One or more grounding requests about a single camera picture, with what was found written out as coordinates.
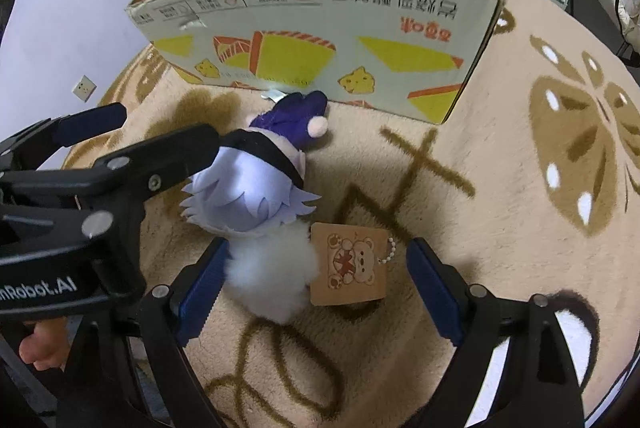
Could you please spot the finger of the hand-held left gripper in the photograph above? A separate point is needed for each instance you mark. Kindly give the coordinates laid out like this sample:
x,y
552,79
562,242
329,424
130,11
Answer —
x,y
165,155
85,125

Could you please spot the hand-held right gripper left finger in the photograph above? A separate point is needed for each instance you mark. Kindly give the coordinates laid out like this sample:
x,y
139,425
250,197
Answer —
x,y
200,293

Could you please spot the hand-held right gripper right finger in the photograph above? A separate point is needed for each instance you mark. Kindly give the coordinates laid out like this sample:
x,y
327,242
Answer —
x,y
435,293

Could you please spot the purple-haired plush doll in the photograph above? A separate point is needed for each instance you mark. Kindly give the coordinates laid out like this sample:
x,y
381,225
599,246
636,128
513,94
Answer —
x,y
240,193

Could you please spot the brown bear hang tag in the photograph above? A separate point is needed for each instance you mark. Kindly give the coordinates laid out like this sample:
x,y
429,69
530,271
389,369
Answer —
x,y
350,263

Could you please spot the printed cardboard box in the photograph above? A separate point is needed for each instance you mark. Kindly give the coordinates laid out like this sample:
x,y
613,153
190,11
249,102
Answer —
x,y
310,57

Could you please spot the person's left hand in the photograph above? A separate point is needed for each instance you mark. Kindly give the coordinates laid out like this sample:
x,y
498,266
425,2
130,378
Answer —
x,y
45,348

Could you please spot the beige patterned blanket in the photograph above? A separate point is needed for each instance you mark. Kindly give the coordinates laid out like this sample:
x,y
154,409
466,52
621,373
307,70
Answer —
x,y
500,208

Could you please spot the white hanging duvet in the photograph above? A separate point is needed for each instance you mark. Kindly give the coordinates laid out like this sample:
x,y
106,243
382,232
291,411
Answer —
x,y
631,12

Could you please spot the white wall socket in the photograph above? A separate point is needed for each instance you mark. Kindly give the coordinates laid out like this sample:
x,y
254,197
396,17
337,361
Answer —
x,y
84,87

